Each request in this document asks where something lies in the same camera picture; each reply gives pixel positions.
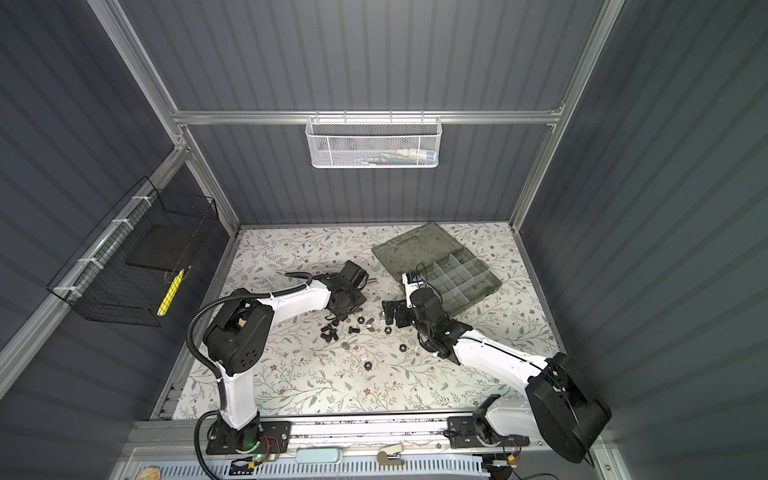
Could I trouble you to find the black corrugated cable hose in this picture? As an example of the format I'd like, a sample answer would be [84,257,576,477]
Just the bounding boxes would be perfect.
[184,271,316,480]

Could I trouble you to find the blue lego-like block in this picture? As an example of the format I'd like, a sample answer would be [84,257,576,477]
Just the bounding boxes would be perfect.
[552,437,591,458]

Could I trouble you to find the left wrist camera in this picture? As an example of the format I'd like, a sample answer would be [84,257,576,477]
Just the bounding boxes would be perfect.
[402,271,425,303]

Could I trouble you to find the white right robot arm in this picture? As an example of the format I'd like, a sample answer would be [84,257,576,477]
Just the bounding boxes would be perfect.
[382,287,612,463]

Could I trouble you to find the black wire wall basket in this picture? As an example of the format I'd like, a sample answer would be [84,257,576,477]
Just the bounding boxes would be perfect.
[48,179,219,327]

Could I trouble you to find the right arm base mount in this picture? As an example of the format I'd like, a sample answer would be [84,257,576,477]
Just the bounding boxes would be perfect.
[442,415,531,449]

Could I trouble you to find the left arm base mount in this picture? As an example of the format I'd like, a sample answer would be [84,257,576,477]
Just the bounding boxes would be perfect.
[205,420,292,456]

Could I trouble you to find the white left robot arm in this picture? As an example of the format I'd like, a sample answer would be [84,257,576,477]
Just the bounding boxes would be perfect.
[186,261,369,431]

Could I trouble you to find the black bolts cluster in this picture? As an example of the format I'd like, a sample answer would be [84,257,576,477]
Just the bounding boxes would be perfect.
[320,321,339,343]

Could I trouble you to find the yellow marker in basket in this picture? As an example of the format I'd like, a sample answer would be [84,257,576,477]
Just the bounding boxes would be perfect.
[156,269,186,317]

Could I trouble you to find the white wire mesh basket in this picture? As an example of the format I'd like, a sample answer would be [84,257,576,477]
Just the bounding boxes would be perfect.
[305,117,443,169]

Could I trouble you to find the clear green organizer box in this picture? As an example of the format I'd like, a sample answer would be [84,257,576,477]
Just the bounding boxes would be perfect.
[372,223,502,317]

